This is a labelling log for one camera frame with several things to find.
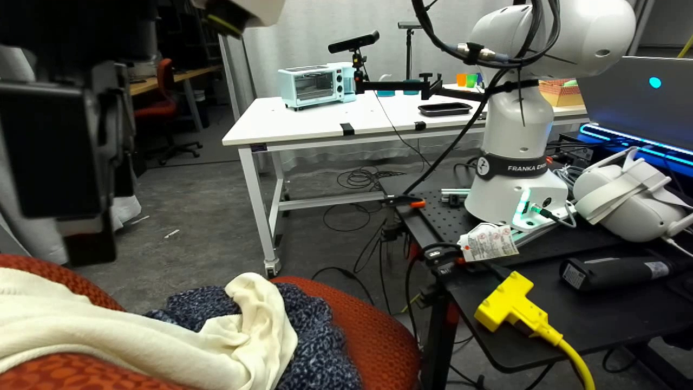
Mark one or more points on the black robot table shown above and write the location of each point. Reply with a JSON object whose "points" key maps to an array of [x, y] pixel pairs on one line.
{"points": [[619, 317]]}

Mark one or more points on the orange upholstered chair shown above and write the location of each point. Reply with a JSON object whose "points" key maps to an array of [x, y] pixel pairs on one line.
{"points": [[369, 332]]}

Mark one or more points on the open laptop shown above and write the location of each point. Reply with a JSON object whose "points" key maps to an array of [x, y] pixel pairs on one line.
{"points": [[635, 109]]}

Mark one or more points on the orange box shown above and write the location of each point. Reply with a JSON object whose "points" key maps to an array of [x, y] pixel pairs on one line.
{"points": [[564, 95]]}

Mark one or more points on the white VR headset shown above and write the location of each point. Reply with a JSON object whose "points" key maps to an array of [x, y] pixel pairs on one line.
{"points": [[635, 210]]}

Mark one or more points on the blue speckled clothing piece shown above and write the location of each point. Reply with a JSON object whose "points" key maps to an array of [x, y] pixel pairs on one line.
{"points": [[317, 339]]}

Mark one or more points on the black flat phone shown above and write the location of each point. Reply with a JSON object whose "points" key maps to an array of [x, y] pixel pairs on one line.
{"points": [[445, 109]]}

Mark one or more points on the red office chair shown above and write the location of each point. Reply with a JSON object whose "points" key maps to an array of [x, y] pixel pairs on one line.
{"points": [[164, 89]]}

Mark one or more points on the colourful toy cubes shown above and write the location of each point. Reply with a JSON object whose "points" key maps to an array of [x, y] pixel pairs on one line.
{"points": [[468, 79]]}

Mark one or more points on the mint toaster oven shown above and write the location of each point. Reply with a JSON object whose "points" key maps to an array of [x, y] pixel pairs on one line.
{"points": [[314, 85]]}

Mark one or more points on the black bar camera on mount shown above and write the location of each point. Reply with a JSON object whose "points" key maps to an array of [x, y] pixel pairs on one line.
{"points": [[353, 43]]}

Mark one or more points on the white work table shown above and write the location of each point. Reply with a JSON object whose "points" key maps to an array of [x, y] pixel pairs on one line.
{"points": [[310, 120]]}

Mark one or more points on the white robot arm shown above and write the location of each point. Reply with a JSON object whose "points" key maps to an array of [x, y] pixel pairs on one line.
{"points": [[515, 132]]}

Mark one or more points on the wooden desk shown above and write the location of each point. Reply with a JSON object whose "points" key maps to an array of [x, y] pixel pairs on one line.
{"points": [[180, 74]]}

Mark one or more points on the black handheld device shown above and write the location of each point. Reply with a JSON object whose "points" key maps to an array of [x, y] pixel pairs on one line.
{"points": [[614, 271]]}

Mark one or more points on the black table clamp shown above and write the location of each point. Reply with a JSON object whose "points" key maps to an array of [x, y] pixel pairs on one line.
{"points": [[346, 128], [421, 127]]}

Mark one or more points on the white knitted clothing piece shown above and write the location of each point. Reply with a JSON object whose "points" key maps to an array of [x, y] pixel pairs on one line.
{"points": [[108, 327]]}

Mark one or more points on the black bulky equipment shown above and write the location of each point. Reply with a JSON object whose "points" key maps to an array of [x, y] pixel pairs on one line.
{"points": [[50, 145]]}

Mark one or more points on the yellow plastic connector block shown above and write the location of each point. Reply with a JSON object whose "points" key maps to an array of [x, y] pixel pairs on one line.
{"points": [[509, 304]]}

